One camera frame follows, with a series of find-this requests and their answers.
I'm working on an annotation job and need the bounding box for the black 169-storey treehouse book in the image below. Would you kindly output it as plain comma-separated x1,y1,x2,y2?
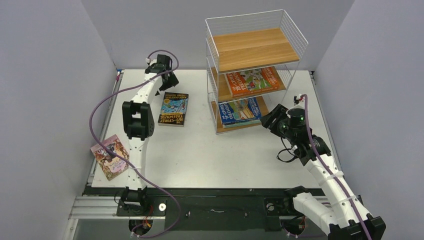
158,92,189,127

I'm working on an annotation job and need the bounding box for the blue 91-storey treehouse book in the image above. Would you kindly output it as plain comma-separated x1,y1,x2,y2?
218,97,262,125

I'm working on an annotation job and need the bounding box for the yellow Brideshead Revisited book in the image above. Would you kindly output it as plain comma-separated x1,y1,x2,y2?
222,119,260,129

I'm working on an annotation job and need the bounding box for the orange 78-storey treehouse book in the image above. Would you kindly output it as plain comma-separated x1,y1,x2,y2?
224,66,286,98

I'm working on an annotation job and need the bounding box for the white wire wooden shelf rack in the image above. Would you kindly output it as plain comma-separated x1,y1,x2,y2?
205,9,309,134

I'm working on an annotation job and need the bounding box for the pink book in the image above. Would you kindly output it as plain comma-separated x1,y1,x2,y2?
90,134,130,181

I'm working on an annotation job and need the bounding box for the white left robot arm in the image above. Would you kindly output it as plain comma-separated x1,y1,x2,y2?
119,54,175,215

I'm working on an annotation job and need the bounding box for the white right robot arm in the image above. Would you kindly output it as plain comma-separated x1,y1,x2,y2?
260,104,386,240

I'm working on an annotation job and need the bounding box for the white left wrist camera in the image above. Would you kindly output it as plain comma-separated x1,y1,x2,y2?
145,57,157,68

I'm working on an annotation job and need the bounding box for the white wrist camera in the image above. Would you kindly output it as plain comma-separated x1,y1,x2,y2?
145,57,157,68
293,94,305,109

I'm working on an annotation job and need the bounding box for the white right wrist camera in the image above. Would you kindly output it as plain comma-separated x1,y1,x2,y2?
293,94,305,109

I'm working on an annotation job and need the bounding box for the aluminium frame rail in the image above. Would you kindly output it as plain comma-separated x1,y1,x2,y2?
62,188,372,240

